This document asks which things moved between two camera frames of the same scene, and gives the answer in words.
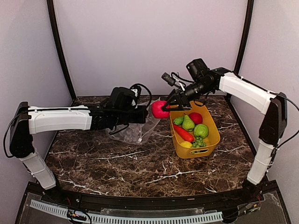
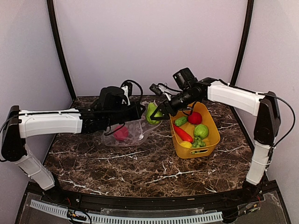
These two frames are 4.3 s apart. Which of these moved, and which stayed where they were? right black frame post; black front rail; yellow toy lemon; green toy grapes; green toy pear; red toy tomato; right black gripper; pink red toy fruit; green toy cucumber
Moved: right black gripper; green toy pear; pink red toy fruit
Stayed: green toy grapes; yellow toy lemon; black front rail; red toy tomato; green toy cucumber; right black frame post
